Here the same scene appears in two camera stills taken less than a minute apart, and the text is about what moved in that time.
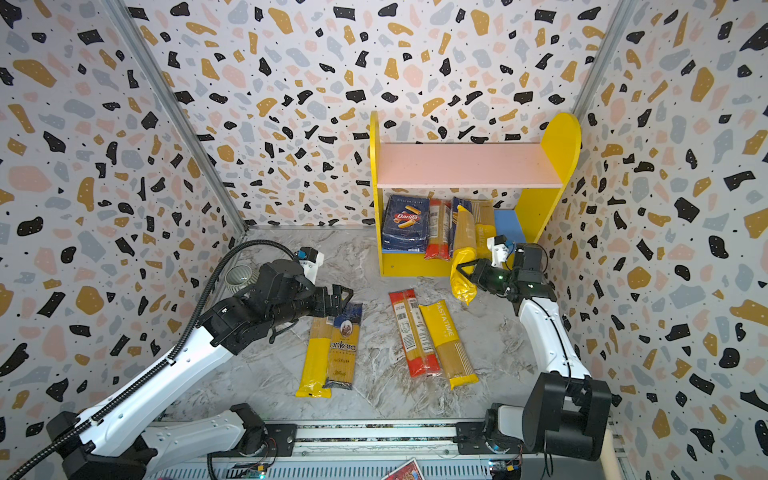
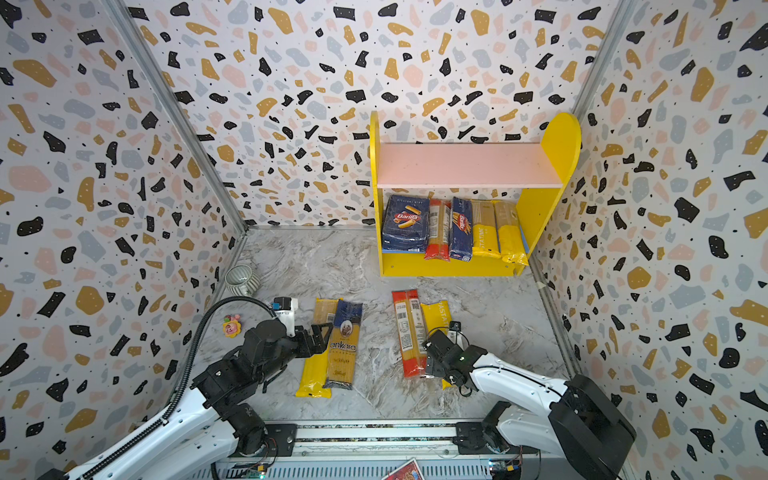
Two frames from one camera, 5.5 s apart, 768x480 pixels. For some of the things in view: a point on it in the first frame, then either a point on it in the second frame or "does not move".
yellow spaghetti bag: [317, 371] does not move
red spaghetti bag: [438, 246] does not move
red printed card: [408, 471] does not move
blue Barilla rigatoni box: [406, 224] does not move
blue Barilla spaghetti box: [456, 201] does not move
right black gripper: [480, 276] -> [442, 349]
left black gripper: [327, 309] -> [309, 349]
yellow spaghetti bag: [465, 250] -> [509, 236]
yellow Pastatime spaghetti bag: [484, 224] does not move
